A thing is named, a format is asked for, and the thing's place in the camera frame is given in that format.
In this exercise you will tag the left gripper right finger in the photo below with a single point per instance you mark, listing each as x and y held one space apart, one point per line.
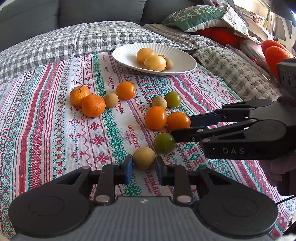
177 177

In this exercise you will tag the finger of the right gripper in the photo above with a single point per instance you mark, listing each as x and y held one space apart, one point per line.
233 113
199 133

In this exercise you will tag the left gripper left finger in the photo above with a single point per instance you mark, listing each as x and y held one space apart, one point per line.
110 176

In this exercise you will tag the green tomato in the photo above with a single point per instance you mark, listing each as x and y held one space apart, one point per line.
164 143
173 99

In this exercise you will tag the smooth orange tomato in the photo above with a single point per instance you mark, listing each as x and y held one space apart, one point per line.
156 118

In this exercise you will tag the small tan fruit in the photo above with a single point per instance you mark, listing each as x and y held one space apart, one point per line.
111 100
169 63
159 101

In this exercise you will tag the round mandarin orange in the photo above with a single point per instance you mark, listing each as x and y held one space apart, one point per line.
93 105

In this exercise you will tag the mandarin with stem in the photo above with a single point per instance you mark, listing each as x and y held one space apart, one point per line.
78 94

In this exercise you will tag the purple gloved right hand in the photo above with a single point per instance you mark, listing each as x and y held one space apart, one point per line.
281 173

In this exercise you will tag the grey patterned quilt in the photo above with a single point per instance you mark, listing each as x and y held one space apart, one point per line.
242 77

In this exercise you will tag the orange foam microphone cover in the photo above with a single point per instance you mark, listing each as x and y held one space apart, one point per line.
274 53

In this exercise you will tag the red cushion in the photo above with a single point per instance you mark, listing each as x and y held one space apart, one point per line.
222 36

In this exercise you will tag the small tan fruit on plate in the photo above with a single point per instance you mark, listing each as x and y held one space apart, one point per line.
169 63

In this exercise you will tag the patterned red green tablecloth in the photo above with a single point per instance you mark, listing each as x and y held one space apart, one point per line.
43 137

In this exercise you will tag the large yellow fruit front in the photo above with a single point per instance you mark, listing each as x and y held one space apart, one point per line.
155 63

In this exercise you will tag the large yellow fruit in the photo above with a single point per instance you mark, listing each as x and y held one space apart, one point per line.
143 53
155 63

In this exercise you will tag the white bookshelf with books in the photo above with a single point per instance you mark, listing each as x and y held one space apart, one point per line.
269 20

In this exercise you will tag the floral fabric bag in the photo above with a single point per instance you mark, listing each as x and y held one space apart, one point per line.
235 22

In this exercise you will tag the large yellow fruit back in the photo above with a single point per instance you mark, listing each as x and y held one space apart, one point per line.
143 53

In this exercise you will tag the green snowflake cushion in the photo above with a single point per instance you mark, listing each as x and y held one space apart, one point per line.
196 18

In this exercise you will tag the white ribbed plate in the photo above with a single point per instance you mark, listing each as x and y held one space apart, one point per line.
182 61

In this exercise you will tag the grey checked sofa cover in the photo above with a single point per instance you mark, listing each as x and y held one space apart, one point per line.
83 39

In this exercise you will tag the dark grey sofa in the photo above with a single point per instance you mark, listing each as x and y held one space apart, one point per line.
21 20

